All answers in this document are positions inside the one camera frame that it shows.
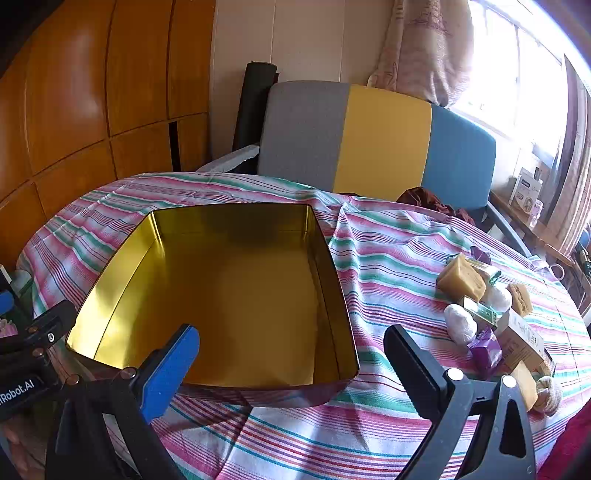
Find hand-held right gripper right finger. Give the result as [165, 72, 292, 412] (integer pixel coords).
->
[383, 324, 539, 480]

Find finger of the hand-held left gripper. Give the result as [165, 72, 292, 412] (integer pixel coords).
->
[0, 265, 14, 319]
[0, 300, 77, 365]

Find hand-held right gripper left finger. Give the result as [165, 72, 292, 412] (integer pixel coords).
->
[44, 323, 201, 480]

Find white ball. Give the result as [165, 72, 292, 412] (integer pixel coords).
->
[443, 304, 478, 346]
[480, 281, 513, 315]

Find green label box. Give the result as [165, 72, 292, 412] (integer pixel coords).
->
[466, 256, 502, 282]
[457, 295, 504, 328]

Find large bread piece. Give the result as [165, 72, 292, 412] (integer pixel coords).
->
[436, 254, 488, 303]

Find gold metal tin box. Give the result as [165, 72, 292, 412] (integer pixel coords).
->
[65, 203, 361, 407]

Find beige carton box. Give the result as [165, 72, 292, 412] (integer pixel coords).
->
[496, 309, 555, 374]

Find small bread piece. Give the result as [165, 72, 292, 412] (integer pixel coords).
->
[505, 282, 534, 317]

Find knitted sock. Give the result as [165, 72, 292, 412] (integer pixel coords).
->
[536, 376, 564, 416]

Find striped tablecloth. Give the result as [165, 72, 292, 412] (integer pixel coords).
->
[16, 172, 591, 480]

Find dark red cloth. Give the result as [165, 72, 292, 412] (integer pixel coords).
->
[396, 186, 483, 227]

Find wooden shelf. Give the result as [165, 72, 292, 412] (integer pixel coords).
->
[489, 189, 591, 278]

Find white box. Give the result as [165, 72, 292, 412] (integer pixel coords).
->
[508, 167, 544, 206]

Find wooden wardrobe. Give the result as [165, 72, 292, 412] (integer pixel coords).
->
[0, 0, 218, 273]

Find grey yellow blue sofa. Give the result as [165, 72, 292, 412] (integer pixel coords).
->
[196, 80, 532, 259]

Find striped side curtain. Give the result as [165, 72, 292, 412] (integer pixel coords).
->
[551, 53, 591, 254]

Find black rolled mat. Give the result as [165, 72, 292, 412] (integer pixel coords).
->
[231, 61, 279, 153]

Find window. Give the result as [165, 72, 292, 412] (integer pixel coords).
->
[450, 0, 571, 162]

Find pink patterned curtain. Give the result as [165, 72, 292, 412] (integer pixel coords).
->
[367, 0, 476, 108]

